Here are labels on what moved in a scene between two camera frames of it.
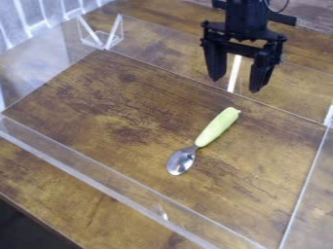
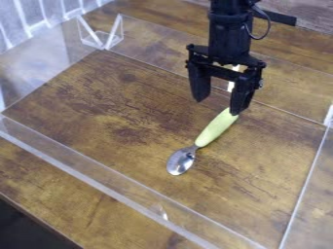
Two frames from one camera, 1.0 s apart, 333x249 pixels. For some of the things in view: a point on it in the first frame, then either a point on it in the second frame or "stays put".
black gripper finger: [216, 52] -> [201, 82]
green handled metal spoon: [181, 160] stays put
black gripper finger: [261, 69] -> [242, 94]
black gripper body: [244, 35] -> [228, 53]
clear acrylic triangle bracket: [102, 39] stays put
